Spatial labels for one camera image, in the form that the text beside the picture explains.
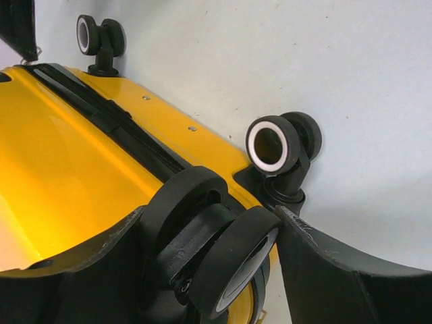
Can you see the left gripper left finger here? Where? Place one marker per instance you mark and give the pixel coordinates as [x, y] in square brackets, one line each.
[106, 279]

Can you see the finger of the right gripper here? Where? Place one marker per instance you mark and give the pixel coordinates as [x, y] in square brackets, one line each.
[18, 27]

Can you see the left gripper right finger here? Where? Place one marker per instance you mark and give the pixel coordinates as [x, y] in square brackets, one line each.
[328, 281]

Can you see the yellow Pikachu hard-shell suitcase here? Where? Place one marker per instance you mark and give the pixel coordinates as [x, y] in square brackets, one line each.
[81, 150]

